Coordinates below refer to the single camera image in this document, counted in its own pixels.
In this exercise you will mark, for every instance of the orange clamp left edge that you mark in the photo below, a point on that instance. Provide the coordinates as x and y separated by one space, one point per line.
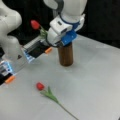
6 73

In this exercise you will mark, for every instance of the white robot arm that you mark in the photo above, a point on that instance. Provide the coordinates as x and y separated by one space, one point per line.
70 7

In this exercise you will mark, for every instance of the red tulip long stem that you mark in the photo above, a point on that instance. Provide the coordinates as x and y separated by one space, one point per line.
36 26

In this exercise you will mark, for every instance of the brown cylindrical vase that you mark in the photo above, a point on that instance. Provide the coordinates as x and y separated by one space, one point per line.
66 55

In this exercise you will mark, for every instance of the black orange table clamp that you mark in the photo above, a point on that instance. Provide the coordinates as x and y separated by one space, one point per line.
35 48

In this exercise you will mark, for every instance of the white blue gripper body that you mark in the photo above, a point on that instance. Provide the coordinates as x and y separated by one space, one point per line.
63 29

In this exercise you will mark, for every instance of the red tulip with leaves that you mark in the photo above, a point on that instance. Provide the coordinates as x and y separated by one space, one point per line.
48 93

